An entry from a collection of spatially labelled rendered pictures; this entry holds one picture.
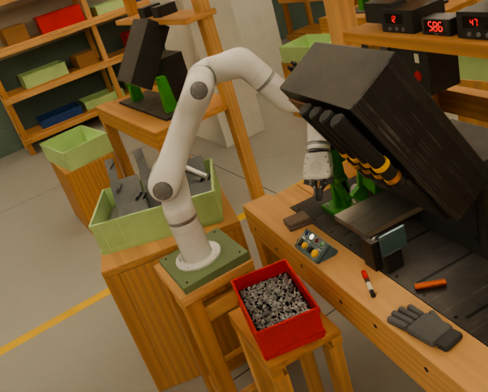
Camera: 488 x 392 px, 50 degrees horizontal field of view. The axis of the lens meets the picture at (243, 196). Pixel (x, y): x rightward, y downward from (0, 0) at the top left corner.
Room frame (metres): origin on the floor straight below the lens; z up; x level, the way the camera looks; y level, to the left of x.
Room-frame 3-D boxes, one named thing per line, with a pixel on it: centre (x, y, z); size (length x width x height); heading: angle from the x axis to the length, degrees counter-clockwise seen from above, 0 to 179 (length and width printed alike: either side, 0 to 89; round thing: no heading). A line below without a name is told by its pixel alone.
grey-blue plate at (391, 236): (1.37, -0.41, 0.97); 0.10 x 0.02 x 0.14; 107
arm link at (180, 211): (1.87, 0.25, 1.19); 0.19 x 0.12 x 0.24; 174
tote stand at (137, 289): (2.40, 0.42, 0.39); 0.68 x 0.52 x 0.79; 97
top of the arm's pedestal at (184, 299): (1.83, 0.25, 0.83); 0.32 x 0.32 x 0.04; 21
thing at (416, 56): (1.67, -0.70, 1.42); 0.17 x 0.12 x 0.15; 17
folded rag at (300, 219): (1.81, -0.18, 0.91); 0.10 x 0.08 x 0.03; 98
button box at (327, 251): (1.60, -0.19, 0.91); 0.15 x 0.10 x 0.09; 17
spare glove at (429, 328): (1.08, -0.37, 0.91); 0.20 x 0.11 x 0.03; 26
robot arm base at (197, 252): (1.83, 0.25, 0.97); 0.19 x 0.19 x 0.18
